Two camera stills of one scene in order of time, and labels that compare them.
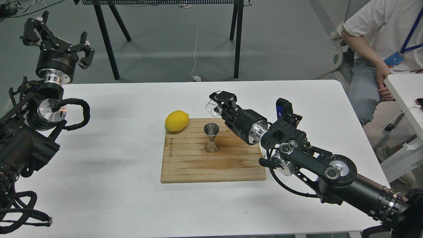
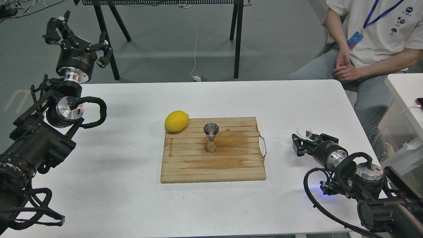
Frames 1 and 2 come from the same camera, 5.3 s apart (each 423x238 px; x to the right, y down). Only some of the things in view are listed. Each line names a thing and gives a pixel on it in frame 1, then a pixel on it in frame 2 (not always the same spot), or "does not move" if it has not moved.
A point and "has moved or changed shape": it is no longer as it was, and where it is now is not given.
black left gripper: [56, 61] -> [75, 61]
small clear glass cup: [210, 107] has moved or changed shape
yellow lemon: [176, 121] does not move
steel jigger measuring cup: [211, 130] does not move
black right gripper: [247, 125] -> [330, 154]
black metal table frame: [236, 29] does not move
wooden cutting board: [184, 159] does not move
